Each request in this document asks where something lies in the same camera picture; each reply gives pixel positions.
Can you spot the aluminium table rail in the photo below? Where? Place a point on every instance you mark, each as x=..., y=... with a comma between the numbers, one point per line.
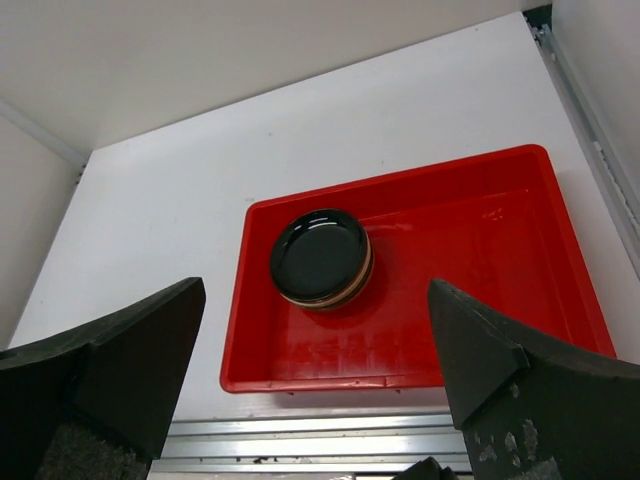
x=485, y=87

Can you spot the red plastic bin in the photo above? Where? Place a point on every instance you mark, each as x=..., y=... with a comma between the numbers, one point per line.
x=494, y=225

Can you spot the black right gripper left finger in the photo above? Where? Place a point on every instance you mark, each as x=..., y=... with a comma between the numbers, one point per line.
x=96, y=401

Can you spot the beige plate with motifs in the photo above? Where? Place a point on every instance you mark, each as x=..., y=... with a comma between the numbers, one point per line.
x=344, y=295

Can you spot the black plate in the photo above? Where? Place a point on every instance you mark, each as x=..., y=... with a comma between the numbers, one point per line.
x=318, y=254

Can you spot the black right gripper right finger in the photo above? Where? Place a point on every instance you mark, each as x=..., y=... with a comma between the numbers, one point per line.
x=531, y=406

